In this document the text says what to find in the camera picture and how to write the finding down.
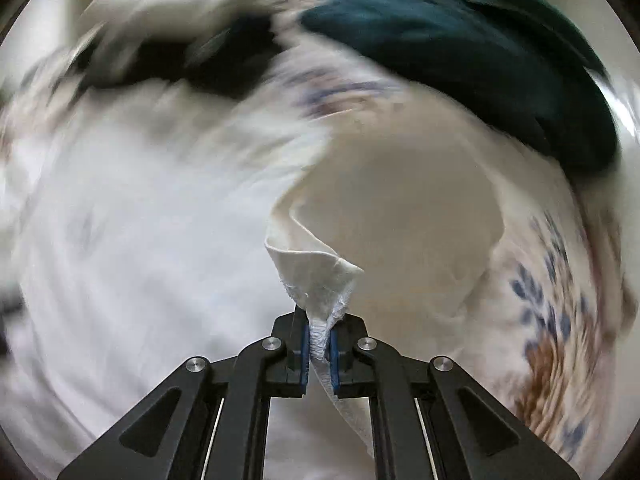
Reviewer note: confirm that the black garment with grey stripes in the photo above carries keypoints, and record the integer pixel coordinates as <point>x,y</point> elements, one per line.
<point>230,62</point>

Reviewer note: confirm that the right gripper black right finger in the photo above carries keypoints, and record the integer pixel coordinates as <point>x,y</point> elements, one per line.
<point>433,420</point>

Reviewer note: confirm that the dark teal plush blanket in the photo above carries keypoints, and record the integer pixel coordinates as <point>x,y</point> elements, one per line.
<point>520,66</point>

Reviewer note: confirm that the white cotton garment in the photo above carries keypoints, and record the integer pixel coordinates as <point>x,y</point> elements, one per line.
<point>157,227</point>

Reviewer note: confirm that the white fluffy folded garment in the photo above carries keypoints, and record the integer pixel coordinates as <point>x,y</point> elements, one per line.
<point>171,20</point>

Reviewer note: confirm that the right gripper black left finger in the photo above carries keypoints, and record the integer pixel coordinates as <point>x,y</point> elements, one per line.
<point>206,420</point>

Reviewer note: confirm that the floral cream bed blanket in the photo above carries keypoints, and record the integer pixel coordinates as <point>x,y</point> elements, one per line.
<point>539,321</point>

